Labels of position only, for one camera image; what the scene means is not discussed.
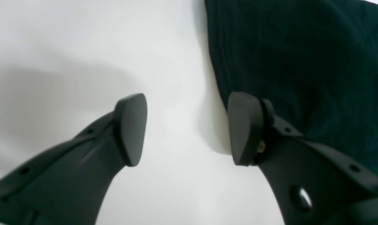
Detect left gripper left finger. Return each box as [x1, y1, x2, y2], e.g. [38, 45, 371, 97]
[0, 93, 148, 225]

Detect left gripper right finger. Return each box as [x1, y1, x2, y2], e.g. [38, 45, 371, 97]
[227, 92, 378, 225]

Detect black T-shirt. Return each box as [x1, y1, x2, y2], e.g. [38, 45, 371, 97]
[205, 0, 378, 175]

